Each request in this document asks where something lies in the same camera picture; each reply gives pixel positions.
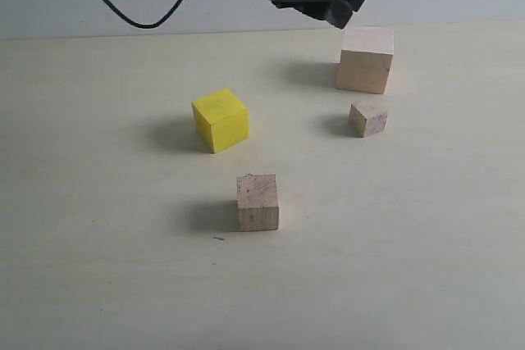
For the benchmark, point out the large plain wooden cube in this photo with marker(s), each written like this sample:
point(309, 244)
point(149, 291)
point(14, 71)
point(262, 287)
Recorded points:
point(365, 59)

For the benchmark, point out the yellow wooden cube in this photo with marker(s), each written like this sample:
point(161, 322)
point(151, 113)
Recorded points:
point(221, 119)

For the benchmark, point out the medium plain wooden cube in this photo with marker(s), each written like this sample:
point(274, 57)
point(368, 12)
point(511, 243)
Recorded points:
point(257, 203)

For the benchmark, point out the small plain wooden cube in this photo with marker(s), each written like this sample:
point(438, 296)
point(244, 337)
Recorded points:
point(367, 118)

